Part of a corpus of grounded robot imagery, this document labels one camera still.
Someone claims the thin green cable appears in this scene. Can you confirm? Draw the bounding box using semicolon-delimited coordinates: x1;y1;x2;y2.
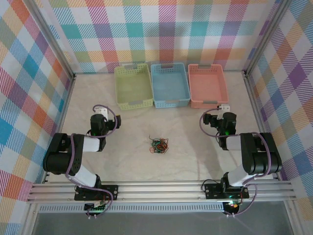
149;137;169;154

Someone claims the pile of coloured rubber bands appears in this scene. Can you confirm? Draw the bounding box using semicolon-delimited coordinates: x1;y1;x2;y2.
149;137;169;154

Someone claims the pink plastic basket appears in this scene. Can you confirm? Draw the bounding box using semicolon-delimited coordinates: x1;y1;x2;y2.
187;63;229;110

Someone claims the green plastic basket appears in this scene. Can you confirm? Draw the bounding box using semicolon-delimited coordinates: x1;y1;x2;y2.
114;63;154;111

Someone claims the blue plastic basket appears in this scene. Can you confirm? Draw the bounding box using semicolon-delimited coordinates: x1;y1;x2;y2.
150;62;191;109

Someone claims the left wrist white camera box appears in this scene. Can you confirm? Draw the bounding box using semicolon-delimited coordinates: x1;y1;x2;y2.
94;106;109;118

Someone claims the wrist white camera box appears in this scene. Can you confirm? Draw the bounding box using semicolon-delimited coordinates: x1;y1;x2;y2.
218;103;231;120
94;106;109;118

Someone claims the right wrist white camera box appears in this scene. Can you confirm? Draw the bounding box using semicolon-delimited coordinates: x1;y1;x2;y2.
218;103;231;120

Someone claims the aluminium floor rail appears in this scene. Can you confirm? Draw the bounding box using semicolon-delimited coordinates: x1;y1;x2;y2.
42;73;77;184
243;70;282;182

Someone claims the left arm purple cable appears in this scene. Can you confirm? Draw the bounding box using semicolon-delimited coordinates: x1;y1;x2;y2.
65;104;118;218

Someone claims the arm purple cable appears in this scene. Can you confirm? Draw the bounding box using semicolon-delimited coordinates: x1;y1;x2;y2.
65;104;118;218
200;108;272;218

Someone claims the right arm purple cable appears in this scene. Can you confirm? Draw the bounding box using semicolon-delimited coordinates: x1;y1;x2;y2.
200;108;272;218

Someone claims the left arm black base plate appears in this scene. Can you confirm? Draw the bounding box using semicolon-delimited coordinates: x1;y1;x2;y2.
74;185;119;201

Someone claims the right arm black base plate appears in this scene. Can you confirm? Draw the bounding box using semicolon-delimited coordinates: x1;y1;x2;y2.
204;182;250;199

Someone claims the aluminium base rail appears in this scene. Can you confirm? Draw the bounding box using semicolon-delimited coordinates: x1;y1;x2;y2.
26;180;296;203

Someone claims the grey slotted cable duct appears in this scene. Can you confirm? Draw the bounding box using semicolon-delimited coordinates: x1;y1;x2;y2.
39;202;225;213

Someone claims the aluminium frame post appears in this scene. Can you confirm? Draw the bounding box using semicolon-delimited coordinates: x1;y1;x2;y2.
25;0;76;79
244;0;293;75

